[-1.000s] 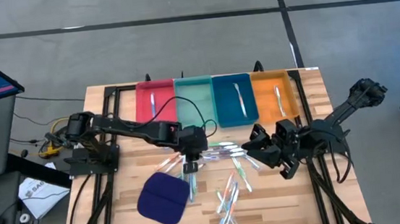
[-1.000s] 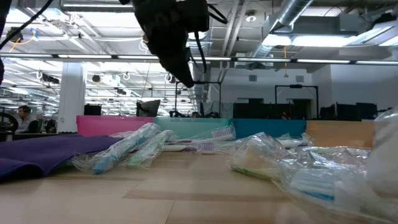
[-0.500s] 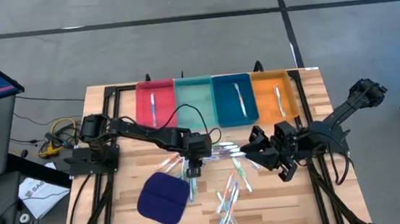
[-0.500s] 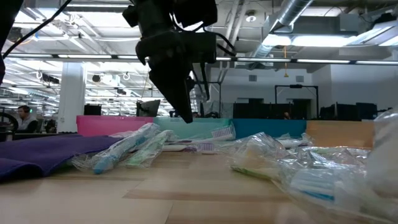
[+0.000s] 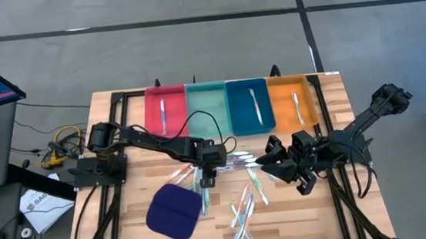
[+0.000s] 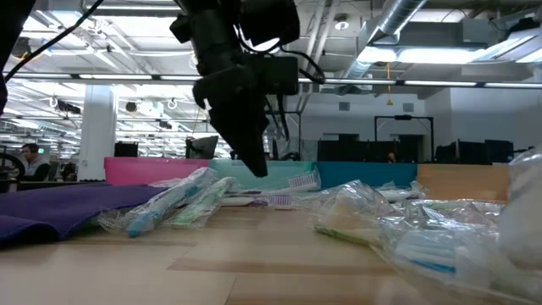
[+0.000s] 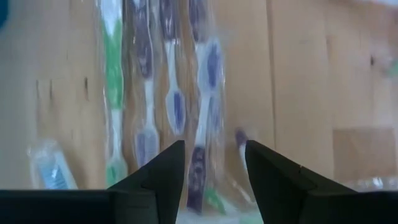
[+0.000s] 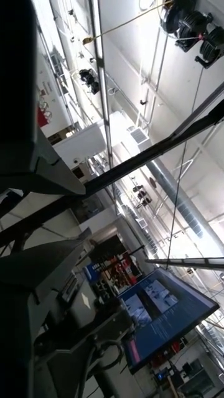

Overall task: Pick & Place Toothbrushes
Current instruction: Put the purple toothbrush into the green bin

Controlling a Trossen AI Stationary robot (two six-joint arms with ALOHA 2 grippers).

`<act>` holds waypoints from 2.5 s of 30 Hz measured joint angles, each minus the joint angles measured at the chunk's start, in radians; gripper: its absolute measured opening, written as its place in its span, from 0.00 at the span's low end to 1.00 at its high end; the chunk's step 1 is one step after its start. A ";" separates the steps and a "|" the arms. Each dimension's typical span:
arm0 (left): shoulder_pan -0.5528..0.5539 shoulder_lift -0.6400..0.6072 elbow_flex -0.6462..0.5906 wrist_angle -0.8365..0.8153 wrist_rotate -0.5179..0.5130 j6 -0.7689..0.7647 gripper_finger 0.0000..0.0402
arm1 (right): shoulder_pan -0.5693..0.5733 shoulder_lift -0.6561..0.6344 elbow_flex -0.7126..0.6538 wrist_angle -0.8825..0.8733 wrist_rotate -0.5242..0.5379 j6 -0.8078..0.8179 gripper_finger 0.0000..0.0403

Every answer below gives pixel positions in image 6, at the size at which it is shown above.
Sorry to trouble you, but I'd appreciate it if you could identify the row of black monitors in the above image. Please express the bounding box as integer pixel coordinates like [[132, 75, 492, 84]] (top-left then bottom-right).
[[316, 133, 424, 164], [434, 139, 516, 165]]

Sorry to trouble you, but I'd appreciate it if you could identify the silver ventilation duct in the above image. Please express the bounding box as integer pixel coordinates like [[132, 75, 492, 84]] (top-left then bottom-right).
[[338, 0, 429, 81]]

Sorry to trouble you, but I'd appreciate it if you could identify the blue toothbrush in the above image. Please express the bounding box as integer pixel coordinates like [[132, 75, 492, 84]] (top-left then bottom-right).
[[96, 166, 221, 239]]

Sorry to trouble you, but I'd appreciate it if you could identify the yellow hanging cord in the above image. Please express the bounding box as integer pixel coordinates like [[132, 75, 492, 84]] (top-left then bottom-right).
[[384, 62, 394, 107]]

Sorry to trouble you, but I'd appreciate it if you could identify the purple cloth mat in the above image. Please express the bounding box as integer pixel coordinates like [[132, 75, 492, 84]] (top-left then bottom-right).
[[0, 181, 169, 249]]

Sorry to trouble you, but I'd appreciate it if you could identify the purple toothbrush in clear wrapper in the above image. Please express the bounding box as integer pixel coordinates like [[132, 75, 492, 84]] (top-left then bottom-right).
[[236, 167, 323, 197], [219, 191, 296, 209]]

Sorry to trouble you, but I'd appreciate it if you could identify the black rig frame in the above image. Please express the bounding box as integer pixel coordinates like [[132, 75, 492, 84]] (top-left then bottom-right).
[[270, 110, 303, 162], [373, 114, 435, 164]]

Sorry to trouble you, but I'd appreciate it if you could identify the yellow toothbrush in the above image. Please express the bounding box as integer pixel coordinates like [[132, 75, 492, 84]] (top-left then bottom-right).
[[312, 180, 395, 238]]

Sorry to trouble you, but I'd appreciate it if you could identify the white building column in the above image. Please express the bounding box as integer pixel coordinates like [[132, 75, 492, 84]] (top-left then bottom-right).
[[77, 83, 119, 182]]

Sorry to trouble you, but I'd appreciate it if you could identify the light teal plastic bin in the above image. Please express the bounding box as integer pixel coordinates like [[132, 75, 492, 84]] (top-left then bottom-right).
[[209, 159, 317, 191]]

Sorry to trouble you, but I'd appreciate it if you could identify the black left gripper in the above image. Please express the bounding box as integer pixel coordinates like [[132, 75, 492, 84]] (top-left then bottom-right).
[[169, 0, 271, 179]]

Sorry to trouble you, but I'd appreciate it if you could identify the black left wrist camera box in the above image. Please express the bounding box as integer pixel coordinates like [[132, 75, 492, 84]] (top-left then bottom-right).
[[252, 53, 301, 97]]

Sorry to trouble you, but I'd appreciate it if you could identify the black hanging cable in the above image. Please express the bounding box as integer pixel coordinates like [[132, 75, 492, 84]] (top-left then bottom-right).
[[3, 0, 105, 81]]

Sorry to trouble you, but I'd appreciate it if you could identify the long light strip bar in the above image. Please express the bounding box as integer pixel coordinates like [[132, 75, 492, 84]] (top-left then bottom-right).
[[0, 71, 542, 89]]

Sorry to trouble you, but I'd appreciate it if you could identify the pink plastic bin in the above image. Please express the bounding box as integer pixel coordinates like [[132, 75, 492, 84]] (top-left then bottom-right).
[[103, 156, 212, 187]]

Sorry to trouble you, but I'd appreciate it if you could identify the tilted black computer monitor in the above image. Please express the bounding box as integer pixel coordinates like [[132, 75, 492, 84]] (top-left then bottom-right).
[[185, 135, 220, 160]]

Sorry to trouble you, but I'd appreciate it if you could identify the orange plastic bin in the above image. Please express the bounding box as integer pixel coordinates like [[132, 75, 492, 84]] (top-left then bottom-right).
[[416, 164, 512, 203]]

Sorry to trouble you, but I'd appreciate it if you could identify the dark blue plastic bin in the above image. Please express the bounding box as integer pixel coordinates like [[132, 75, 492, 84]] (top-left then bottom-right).
[[313, 160, 420, 190]]

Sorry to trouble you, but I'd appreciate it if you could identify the rectangular ceiling light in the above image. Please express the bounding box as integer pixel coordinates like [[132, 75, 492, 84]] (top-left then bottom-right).
[[357, 44, 542, 67]]

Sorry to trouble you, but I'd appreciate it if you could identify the pile of wrapped toothbrushes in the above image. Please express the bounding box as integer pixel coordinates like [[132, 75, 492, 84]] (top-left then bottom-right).
[[379, 228, 505, 285]]

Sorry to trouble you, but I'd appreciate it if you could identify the white toothbrush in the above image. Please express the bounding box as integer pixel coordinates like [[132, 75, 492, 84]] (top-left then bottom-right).
[[497, 147, 542, 276], [374, 180, 429, 203]]

